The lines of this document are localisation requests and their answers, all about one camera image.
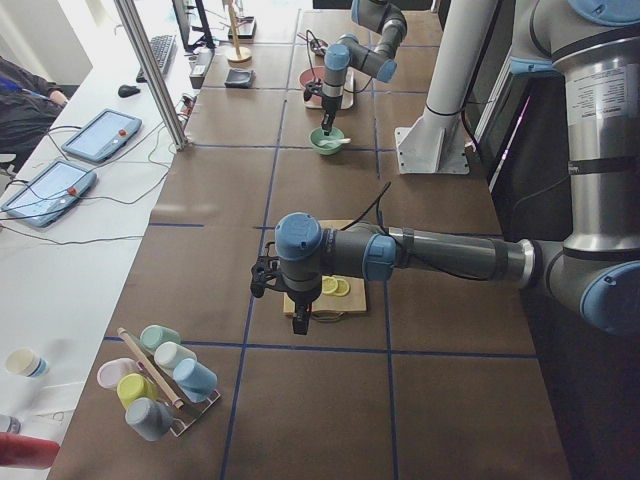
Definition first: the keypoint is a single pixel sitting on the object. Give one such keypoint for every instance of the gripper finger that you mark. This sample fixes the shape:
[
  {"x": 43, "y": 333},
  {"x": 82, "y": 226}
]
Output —
[
  {"x": 300, "y": 324},
  {"x": 326, "y": 126}
]

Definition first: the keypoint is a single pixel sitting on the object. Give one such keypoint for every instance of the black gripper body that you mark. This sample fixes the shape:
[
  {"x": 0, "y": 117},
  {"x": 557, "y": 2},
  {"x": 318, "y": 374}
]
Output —
[
  {"x": 300, "y": 300},
  {"x": 329, "y": 104}
]

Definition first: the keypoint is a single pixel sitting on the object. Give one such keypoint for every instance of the white plastic spoon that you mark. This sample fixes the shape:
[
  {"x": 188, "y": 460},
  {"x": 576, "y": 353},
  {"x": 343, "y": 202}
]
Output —
[{"x": 333, "y": 143}]

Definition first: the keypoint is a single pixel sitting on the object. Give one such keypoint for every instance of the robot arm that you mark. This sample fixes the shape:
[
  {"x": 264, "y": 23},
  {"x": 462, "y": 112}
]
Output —
[
  {"x": 594, "y": 271},
  {"x": 380, "y": 17}
]

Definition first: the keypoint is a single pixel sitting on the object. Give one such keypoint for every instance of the green ceramic bowl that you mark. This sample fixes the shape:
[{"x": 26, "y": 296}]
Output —
[{"x": 317, "y": 135}]

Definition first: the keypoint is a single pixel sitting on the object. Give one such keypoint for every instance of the pink bowl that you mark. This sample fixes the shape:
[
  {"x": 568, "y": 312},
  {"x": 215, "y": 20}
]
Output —
[{"x": 311, "y": 75}]

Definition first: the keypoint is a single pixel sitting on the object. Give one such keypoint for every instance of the cream rectangular tray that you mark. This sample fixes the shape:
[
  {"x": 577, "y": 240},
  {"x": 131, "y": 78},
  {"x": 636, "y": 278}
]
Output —
[{"x": 348, "y": 96}]

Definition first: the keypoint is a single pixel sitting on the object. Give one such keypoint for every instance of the lower lemon slice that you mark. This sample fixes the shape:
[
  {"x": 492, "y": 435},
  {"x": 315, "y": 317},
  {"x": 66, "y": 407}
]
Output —
[{"x": 329, "y": 285}]

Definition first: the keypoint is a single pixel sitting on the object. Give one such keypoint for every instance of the lemon slice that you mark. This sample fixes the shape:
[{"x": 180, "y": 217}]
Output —
[
  {"x": 343, "y": 287},
  {"x": 329, "y": 285}
]

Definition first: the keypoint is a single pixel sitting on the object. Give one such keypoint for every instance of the upper lemon slice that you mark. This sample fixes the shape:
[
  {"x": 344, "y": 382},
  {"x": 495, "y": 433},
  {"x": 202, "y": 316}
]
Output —
[{"x": 343, "y": 287}]

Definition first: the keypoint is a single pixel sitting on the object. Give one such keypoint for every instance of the bamboo cutting board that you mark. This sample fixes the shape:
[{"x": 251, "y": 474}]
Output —
[{"x": 331, "y": 307}]

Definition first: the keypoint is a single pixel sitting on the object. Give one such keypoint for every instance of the grey folded cloth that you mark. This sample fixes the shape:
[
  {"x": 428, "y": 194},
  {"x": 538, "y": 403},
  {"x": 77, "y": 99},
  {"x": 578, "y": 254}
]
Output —
[{"x": 239, "y": 78}]

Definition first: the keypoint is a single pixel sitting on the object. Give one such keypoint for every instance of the wooden stand with round base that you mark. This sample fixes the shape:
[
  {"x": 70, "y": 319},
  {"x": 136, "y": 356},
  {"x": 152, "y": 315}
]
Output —
[{"x": 239, "y": 53}]

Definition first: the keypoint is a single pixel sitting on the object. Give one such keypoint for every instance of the blue cup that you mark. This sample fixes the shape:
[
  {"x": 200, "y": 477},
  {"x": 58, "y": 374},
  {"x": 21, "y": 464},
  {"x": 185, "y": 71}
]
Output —
[{"x": 196, "y": 380}]

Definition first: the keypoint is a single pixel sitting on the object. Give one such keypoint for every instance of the white cup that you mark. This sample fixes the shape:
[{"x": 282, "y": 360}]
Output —
[{"x": 169, "y": 354}]

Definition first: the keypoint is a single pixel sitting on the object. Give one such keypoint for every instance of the metal cup rack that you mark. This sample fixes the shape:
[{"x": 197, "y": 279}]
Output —
[{"x": 190, "y": 413}]

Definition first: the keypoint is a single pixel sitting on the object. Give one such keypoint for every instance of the mint green cup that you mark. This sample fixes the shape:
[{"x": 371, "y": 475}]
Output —
[{"x": 153, "y": 336}]

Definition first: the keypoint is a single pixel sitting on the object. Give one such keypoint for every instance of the black keyboard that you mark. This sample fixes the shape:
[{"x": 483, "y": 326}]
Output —
[{"x": 163, "y": 48}]

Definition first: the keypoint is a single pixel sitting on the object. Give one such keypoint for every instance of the grey cup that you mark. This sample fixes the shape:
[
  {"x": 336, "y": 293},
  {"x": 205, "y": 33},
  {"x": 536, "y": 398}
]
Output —
[{"x": 151, "y": 419}]

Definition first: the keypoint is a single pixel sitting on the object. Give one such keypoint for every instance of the yellow cup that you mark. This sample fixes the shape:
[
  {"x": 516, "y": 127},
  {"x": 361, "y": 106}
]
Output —
[{"x": 134, "y": 386}]

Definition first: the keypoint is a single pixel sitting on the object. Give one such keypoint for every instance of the pink cup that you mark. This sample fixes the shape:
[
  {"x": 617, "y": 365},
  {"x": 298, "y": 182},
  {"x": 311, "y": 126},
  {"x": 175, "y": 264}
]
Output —
[{"x": 110, "y": 373}]

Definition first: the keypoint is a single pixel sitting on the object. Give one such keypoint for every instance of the black computer mouse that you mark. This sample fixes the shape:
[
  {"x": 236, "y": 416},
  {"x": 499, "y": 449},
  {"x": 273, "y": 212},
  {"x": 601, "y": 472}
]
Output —
[{"x": 126, "y": 91}]

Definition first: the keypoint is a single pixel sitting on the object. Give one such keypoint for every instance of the upper teach pendant tablet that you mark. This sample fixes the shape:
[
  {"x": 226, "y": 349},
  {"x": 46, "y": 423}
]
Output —
[{"x": 103, "y": 136}]

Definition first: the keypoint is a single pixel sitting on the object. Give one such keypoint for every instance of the teach pendant tablet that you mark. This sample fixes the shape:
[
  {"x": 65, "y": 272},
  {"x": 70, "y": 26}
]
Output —
[
  {"x": 50, "y": 194},
  {"x": 103, "y": 136}
]

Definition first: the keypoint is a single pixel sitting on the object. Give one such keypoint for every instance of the lower teach pendant tablet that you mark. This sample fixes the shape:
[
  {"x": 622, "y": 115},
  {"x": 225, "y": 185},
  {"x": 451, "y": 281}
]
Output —
[{"x": 50, "y": 194}]

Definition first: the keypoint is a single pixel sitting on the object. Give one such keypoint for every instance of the paper cup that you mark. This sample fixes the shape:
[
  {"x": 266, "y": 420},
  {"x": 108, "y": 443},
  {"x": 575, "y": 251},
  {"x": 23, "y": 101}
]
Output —
[{"x": 25, "y": 362}]

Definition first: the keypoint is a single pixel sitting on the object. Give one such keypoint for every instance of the seated person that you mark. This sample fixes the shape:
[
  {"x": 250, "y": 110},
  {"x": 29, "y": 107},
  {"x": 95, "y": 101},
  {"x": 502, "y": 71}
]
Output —
[{"x": 29, "y": 106}]

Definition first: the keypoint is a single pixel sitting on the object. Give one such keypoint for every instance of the red bottle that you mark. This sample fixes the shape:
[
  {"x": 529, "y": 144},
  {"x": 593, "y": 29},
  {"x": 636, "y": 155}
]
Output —
[{"x": 27, "y": 452}]

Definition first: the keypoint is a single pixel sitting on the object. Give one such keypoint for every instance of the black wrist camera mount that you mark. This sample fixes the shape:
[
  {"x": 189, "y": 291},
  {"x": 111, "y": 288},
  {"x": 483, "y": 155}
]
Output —
[{"x": 266, "y": 274}]

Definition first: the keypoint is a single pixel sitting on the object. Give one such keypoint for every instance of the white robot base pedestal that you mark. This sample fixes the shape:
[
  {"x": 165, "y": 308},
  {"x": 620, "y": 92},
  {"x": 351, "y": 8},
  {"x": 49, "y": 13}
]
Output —
[{"x": 434, "y": 144}]

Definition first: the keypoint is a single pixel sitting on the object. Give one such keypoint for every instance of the black tray with frame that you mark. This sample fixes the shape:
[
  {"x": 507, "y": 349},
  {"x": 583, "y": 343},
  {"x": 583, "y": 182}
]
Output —
[{"x": 246, "y": 28}]

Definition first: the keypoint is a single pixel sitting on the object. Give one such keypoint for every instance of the wooden rack handle rod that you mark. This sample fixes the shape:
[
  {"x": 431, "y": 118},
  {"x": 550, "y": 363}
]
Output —
[{"x": 174, "y": 399}]

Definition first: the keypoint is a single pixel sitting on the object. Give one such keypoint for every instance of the aluminium frame post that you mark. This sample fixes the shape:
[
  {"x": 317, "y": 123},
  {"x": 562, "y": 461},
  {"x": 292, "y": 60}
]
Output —
[{"x": 141, "y": 46}]

